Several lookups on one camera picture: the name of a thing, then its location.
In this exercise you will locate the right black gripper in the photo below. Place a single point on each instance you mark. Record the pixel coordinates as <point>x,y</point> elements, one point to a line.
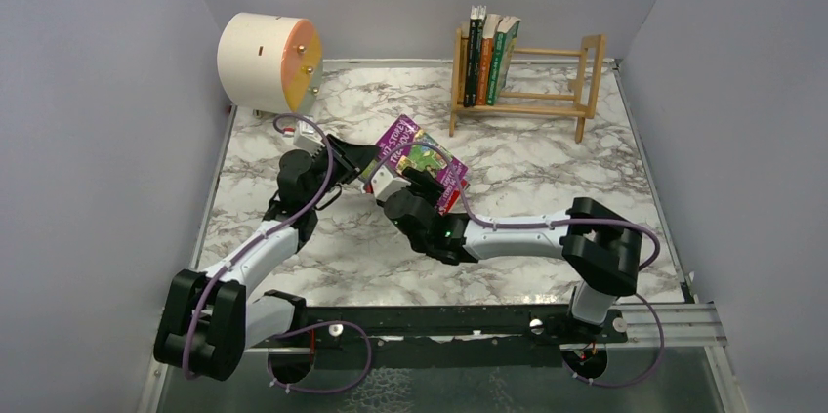
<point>418,188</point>

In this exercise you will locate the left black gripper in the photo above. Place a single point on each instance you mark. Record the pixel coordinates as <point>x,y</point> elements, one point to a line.
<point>340,156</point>

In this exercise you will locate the orange treehouse book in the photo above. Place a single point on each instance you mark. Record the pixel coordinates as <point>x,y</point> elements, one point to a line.
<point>485,56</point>

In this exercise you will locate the green treehouse book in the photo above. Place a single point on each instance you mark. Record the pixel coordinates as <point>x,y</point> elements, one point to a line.
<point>504,43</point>

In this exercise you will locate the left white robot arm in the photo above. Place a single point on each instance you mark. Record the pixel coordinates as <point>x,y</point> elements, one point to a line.
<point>209,320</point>

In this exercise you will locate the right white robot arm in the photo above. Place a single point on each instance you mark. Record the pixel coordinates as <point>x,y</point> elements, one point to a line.
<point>603,248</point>

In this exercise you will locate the cream round drawer cabinet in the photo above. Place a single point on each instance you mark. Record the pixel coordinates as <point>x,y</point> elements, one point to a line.
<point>271,64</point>

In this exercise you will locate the black book left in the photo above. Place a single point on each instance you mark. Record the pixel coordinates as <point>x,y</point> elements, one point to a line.
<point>470,58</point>

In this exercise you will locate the black book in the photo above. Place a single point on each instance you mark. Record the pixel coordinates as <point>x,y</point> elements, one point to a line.
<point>470,58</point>
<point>481,16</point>

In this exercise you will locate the wooden book rack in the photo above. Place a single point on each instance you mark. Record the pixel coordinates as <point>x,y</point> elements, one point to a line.
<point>578,101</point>

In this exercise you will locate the black book right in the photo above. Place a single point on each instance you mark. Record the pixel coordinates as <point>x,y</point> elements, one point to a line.
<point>481,16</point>

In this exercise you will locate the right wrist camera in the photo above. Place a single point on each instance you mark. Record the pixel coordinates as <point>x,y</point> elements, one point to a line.
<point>385,183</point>

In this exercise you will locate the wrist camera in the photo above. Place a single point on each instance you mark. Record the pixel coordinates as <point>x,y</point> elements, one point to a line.
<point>385,183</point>
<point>307,139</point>

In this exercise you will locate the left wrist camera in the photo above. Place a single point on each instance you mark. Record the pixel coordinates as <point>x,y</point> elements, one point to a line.
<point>307,139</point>

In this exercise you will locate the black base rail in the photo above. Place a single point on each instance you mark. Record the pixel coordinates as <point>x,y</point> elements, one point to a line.
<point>422,337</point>

